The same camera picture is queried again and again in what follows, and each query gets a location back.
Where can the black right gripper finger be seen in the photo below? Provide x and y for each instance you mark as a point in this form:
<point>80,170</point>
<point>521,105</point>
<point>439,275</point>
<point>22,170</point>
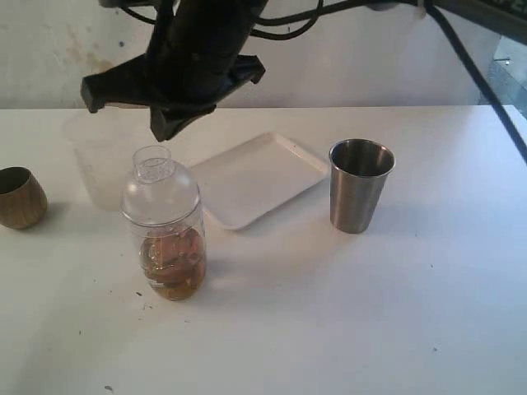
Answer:
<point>165,124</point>

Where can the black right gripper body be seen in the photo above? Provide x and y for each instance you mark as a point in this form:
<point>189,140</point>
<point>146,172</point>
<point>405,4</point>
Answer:
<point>193,88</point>

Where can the clear domed shaker lid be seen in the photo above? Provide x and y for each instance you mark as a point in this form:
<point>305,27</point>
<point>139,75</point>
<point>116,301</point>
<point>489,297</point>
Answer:
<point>159,190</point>

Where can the clear plastic shaker body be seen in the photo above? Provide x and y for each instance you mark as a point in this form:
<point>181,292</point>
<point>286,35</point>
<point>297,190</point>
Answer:
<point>139,233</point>

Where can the brown wooden cup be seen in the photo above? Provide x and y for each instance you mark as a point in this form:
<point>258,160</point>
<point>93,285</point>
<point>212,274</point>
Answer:
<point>23,201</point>

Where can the stainless steel cup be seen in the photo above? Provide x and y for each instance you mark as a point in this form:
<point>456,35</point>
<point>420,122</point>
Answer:
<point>359,169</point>

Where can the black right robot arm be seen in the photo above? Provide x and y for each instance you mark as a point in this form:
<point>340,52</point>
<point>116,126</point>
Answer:
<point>213,31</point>

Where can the translucent plastic measuring cup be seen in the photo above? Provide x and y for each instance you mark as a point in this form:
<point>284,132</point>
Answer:
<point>103,145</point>

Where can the white rectangular tray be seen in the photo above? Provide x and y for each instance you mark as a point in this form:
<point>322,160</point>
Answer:
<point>242,184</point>

